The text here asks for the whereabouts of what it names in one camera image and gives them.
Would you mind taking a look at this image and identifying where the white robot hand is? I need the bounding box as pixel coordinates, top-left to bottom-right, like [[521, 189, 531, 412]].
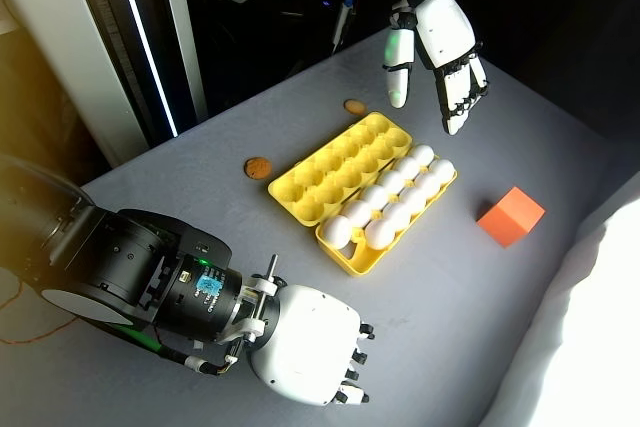
[[382, 0, 490, 137], [247, 284, 376, 407]]

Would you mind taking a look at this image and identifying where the white egg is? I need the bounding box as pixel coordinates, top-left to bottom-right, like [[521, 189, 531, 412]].
[[429, 159, 457, 186], [321, 215, 353, 250], [377, 170, 406, 194], [398, 186, 428, 216], [360, 184, 390, 211], [364, 218, 396, 251], [410, 144, 436, 167], [382, 201, 412, 232], [341, 199, 374, 228], [414, 172, 442, 199], [394, 156, 421, 181]]

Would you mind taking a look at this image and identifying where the yellow egg carton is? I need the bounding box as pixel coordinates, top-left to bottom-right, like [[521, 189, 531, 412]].
[[267, 111, 459, 278]]

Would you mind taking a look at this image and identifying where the grey table cloth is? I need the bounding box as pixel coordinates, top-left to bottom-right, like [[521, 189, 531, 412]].
[[0, 29, 640, 427]]

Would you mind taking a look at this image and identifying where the round brown cookie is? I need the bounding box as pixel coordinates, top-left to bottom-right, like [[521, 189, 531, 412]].
[[243, 156, 274, 181]]

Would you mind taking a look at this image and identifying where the orange cube block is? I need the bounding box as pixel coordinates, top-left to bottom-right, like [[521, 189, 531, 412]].
[[476, 186, 546, 249]]

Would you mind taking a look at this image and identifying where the bright white cloth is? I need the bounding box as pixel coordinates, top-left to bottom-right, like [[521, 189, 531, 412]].
[[479, 191, 640, 427]]

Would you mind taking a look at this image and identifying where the white frame post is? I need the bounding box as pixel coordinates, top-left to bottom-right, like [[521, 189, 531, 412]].
[[0, 0, 209, 168]]

